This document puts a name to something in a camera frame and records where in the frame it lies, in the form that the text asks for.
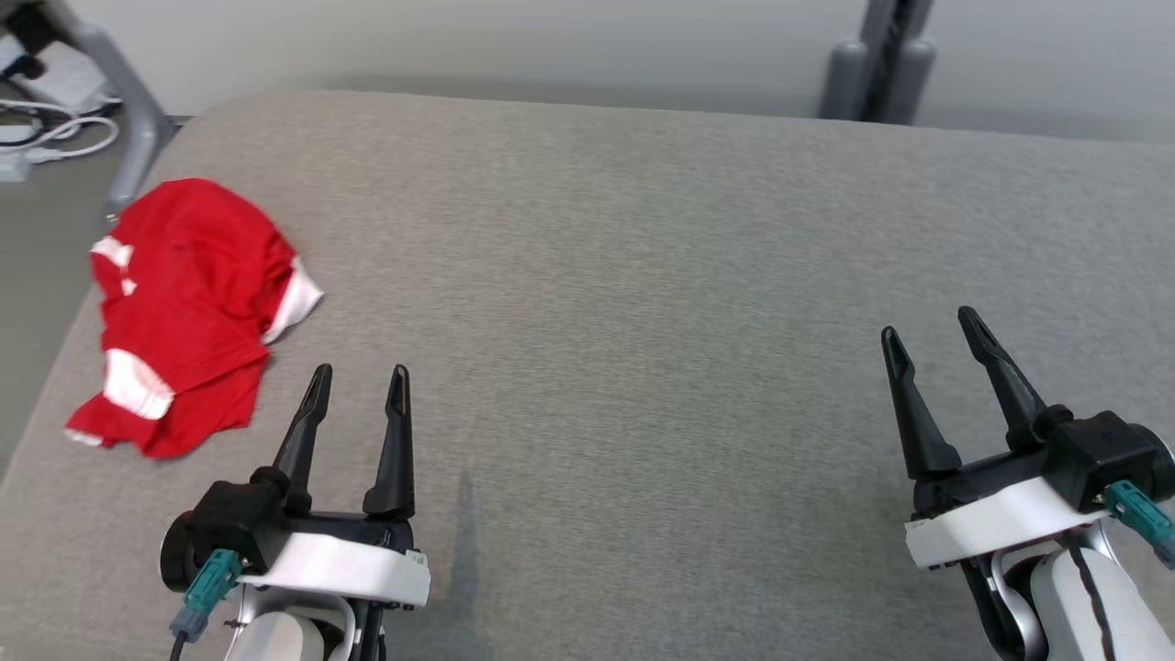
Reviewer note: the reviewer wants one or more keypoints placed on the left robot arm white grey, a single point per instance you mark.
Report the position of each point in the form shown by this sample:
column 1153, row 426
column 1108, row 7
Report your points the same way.
column 275, row 638

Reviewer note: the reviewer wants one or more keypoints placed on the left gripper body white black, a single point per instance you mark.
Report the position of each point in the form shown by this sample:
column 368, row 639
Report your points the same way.
column 358, row 569

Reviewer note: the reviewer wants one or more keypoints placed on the red shorts white trim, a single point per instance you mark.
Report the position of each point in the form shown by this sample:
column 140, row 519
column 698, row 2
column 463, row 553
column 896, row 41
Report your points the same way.
column 193, row 303

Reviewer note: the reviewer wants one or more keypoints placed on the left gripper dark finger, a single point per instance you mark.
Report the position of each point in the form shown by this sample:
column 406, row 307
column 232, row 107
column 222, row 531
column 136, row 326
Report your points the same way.
column 303, row 431
column 397, row 459

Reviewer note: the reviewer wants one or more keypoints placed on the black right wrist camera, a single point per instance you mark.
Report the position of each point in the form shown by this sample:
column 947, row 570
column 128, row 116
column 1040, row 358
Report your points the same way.
column 1111, row 450

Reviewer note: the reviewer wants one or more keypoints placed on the teal camera connector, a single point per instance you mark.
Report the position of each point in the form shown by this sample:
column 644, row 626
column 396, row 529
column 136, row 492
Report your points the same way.
column 209, row 588
column 1143, row 519

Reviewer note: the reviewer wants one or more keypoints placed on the white power adapter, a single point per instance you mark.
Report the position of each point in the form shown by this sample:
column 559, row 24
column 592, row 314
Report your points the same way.
column 69, row 78

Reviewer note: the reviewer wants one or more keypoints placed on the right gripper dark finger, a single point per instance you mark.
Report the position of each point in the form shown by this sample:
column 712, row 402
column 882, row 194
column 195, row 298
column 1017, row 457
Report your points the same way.
column 1010, row 386
column 923, row 431

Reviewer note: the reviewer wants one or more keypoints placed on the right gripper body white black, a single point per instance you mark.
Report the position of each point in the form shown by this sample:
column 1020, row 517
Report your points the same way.
column 991, row 523

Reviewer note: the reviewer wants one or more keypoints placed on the grey metal frame leg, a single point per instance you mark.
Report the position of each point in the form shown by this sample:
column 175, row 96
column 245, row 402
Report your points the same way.
column 128, row 110

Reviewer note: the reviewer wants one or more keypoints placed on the grey cylinder post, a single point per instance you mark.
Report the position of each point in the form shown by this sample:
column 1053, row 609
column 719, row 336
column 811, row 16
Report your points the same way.
column 912, row 83
column 843, row 83

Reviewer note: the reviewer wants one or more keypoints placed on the grey vertical wall rail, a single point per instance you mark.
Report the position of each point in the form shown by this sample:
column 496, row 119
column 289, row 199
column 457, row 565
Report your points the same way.
column 895, row 46

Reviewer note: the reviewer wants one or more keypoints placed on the teal left camera connector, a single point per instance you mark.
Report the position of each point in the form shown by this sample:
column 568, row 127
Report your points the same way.
column 209, row 588

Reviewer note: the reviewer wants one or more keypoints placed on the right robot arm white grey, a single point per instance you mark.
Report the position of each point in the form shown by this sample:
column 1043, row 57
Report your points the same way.
column 1138, row 615

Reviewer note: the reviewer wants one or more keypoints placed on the teal right camera connector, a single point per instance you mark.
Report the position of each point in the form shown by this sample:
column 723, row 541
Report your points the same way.
column 1143, row 519

